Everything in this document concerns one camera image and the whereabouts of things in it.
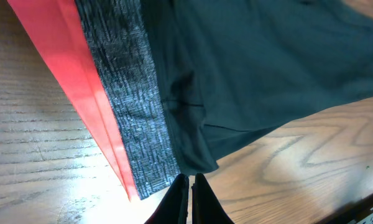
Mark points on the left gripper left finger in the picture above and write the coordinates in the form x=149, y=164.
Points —
x=173, y=208

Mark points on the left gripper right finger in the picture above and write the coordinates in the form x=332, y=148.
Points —
x=206, y=208

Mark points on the black leggings red waistband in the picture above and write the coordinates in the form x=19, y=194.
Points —
x=170, y=87

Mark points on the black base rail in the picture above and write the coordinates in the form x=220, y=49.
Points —
x=360, y=212

